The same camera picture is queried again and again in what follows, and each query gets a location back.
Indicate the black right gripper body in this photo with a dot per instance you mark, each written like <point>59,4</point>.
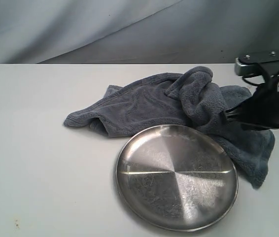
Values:
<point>265,102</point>

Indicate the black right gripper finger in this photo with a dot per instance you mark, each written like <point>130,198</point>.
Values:
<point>256,127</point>
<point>240,113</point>

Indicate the grey fleece towel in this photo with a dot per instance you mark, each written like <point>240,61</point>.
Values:
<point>190,99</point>

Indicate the round stainless steel plate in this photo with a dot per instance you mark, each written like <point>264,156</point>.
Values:
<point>176,178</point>

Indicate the grey backdrop cloth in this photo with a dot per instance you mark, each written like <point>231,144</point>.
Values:
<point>135,31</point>

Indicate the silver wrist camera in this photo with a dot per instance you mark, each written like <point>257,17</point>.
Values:
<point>253,63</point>

